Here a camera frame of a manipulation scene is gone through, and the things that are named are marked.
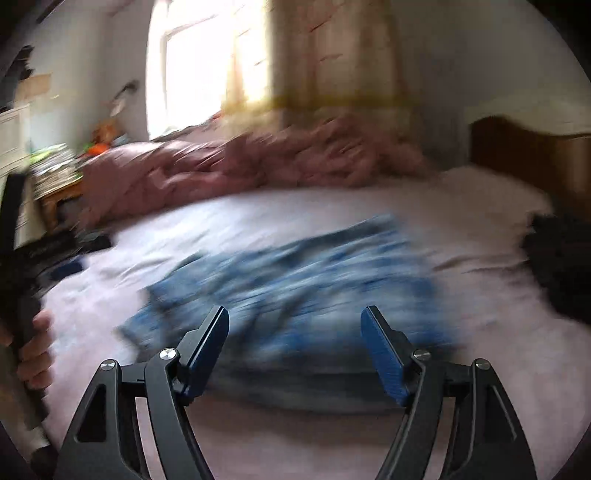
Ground tree print curtain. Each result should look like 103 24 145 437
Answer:
222 0 411 125

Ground pink duvet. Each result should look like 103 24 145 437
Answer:
78 115 430 227

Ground wall lamp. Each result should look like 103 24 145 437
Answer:
111 80 139 116

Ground dark ornament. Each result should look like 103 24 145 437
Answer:
14 46 35 79

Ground black jacket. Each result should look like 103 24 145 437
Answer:
522 213 591 333

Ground person's left hand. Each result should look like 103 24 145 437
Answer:
21 310 55 394

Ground blue plaid shirt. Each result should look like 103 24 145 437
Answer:
115 212 458 370

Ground cardboard sheet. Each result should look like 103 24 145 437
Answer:
16 74 51 100

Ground wooden headboard with white trim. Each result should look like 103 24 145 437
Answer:
464 99 591 222

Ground brown printed box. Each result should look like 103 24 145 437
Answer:
92 120 116 144

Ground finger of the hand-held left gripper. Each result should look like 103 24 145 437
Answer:
46 234 112 254

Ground window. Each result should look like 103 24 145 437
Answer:
147 0 273 139

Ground stack of papers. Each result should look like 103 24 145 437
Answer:
30 145 79 197

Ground carved wooden side table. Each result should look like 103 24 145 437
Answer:
39 182 86 232

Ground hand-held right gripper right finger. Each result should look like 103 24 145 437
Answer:
360 305 539 480

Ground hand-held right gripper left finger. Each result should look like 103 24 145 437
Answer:
54 305 230 480

